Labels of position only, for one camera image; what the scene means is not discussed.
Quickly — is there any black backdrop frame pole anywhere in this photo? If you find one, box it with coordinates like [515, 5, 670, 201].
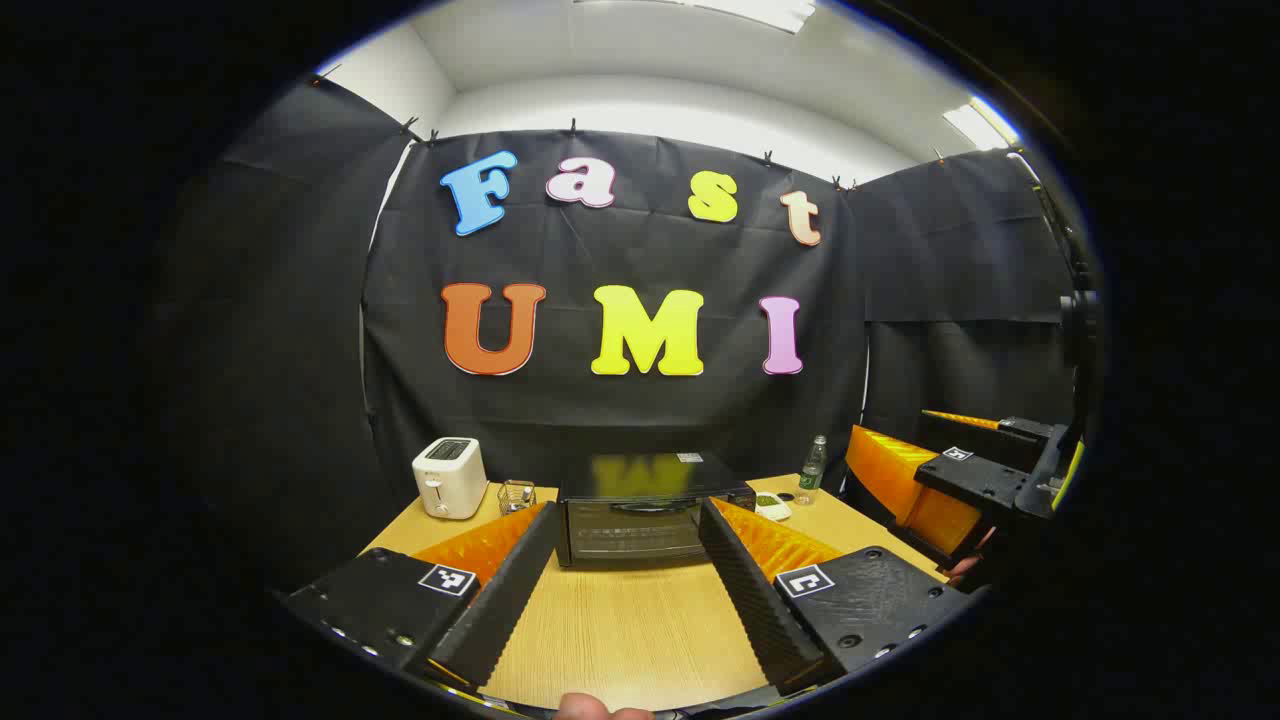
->
[1008, 150, 1093, 296]

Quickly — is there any black electric oven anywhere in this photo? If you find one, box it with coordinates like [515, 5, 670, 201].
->
[555, 452, 758, 569]

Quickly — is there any clear plastic water bottle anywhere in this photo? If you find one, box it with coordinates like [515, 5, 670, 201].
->
[797, 435, 829, 505]

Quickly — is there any black backdrop cloth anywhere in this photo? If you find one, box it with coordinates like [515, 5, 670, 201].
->
[150, 75, 1096, 591]

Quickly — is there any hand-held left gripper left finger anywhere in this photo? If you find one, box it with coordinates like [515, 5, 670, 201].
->
[280, 500, 559, 693]

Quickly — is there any ceiling light panel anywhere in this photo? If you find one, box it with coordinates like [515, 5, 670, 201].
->
[942, 96, 1023, 152]
[690, 0, 818, 35]

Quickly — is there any white toaster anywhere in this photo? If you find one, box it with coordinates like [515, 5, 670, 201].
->
[411, 437, 489, 520]

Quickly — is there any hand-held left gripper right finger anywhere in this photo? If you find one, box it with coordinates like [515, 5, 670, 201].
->
[697, 497, 978, 697]

